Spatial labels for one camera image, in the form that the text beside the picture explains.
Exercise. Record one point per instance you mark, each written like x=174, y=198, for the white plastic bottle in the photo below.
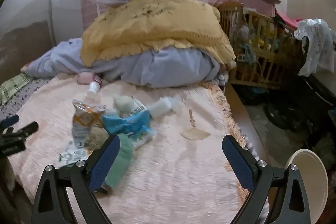
x=164, y=107

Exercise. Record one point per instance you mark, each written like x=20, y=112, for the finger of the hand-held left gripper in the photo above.
x=23, y=130
x=10, y=121

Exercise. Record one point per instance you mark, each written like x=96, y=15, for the black bag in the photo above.
x=252, y=94

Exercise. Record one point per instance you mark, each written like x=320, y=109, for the wooden baby crib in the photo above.
x=262, y=29

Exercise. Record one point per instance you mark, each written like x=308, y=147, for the green white paper wrapper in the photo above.
x=72, y=157

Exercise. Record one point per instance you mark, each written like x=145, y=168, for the black swivel chair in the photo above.
x=302, y=108

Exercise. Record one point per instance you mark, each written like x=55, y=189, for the lavender quilt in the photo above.
x=168, y=69

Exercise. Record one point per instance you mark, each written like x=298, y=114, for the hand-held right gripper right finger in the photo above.
x=237, y=161

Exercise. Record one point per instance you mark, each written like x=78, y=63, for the white yellow snack packet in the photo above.
x=84, y=121

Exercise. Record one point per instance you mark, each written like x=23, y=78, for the white plastic bucket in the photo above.
x=315, y=182

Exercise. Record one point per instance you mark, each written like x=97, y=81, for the green white carton box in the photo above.
x=123, y=153

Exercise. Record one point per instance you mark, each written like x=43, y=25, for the small white pink-capped bottle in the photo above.
x=94, y=88

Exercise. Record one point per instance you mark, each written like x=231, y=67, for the blue knitted cloth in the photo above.
x=246, y=52

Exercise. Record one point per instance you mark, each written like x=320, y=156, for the white plastic bag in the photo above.
x=315, y=45

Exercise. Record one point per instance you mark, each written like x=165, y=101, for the wooden bed frame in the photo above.
x=244, y=119

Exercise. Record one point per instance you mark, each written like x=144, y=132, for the yellow knitted blanket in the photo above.
x=157, y=27

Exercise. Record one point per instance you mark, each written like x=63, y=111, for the green striped cloth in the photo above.
x=13, y=87

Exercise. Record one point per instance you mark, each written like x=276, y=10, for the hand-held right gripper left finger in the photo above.
x=105, y=163

